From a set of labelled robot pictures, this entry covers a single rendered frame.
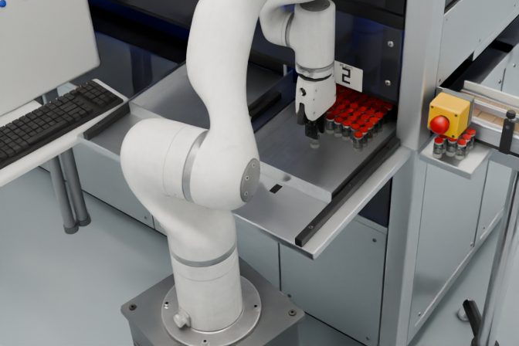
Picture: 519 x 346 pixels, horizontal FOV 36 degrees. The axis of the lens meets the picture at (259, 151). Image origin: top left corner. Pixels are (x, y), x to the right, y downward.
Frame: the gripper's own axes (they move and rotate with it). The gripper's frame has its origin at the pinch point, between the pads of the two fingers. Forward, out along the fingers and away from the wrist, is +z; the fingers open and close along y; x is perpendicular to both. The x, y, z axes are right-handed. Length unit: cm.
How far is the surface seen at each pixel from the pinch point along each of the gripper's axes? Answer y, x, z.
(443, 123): 8.5, -27.3, -7.2
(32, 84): -18, 81, 8
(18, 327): -41, 89, 94
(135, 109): -14.6, 43.8, 3.7
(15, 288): -31, 103, 94
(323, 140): 3.0, -0.3, 5.6
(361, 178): -5.4, -15.8, 3.9
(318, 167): -6.0, -5.1, 5.6
